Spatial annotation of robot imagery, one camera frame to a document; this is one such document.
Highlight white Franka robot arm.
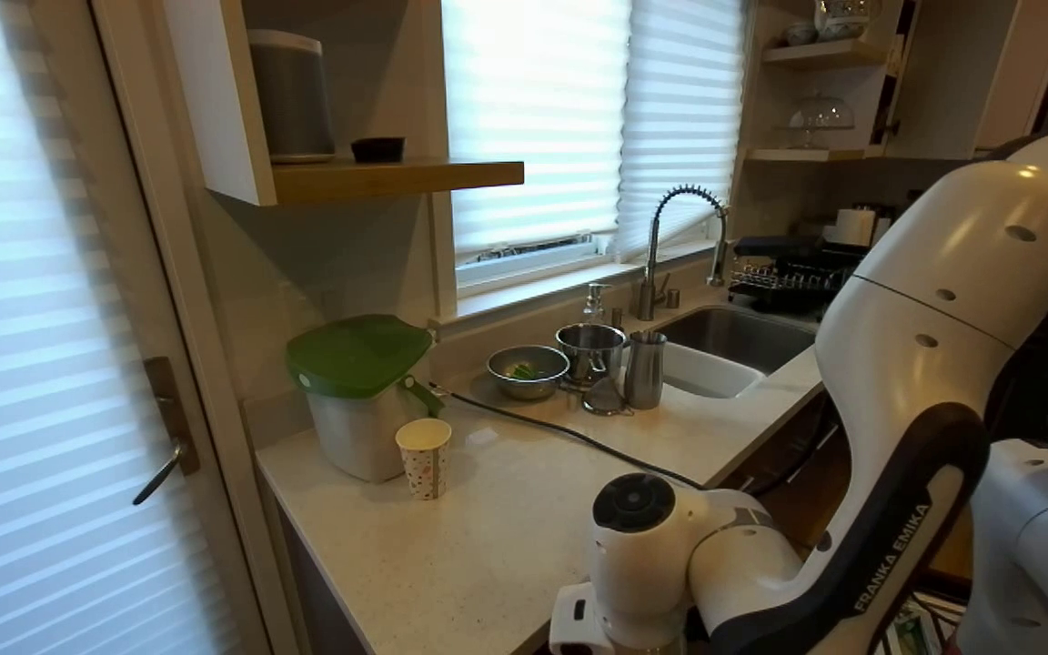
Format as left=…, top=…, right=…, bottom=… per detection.
left=548, top=136, right=1048, bottom=655

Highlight upper open wooden shelves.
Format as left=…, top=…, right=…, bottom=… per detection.
left=745, top=0, right=1020, bottom=161

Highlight grey bowl with green item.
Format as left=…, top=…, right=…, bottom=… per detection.
left=485, top=347, right=571, bottom=402

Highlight soap dispenser bottle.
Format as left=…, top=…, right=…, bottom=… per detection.
left=582, top=285, right=608, bottom=325

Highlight stainless steel pot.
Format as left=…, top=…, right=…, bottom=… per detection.
left=555, top=325, right=625, bottom=391

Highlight metal cup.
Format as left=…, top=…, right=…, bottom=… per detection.
left=625, top=330, right=667, bottom=409

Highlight patterned paper cup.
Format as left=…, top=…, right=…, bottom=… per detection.
left=397, top=420, right=455, bottom=499

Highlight white bin with green lid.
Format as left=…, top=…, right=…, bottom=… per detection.
left=288, top=313, right=442, bottom=483

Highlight chrome kitchen faucet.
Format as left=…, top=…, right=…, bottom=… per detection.
left=628, top=185, right=727, bottom=319

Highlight stainless steel sink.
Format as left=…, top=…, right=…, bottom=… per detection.
left=667, top=305, right=815, bottom=376

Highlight small black bowl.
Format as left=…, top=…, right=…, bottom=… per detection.
left=349, top=136, right=403, bottom=165

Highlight white window blind left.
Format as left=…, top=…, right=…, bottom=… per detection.
left=438, top=0, right=628, bottom=268

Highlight white window blind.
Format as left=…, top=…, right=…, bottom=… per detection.
left=438, top=0, right=628, bottom=268
left=616, top=0, right=745, bottom=260

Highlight black dish rack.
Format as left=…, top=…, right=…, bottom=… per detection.
left=727, top=236, right=861, bottom=317

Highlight white window blind right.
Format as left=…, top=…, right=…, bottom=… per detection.
left=616, top=0, right=745, bottom=260

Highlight white mug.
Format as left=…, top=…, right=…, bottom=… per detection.
left=831, top=209, right=876, bottom=249

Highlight grey cylindrical container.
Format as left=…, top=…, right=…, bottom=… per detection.
left=250, top=28, right=335, bottom=165

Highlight door blind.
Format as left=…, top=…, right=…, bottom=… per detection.
left=0, top=0, right=241, bottom=655

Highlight black cable on counter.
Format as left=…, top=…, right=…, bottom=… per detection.
left=446, top=391, right=710, bottom=496

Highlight door handle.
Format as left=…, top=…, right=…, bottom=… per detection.
left=129, top=357, right=198, bottom=506

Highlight wooden wall shelf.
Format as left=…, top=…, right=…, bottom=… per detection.
left=157, top=0, right=523, bottom=209

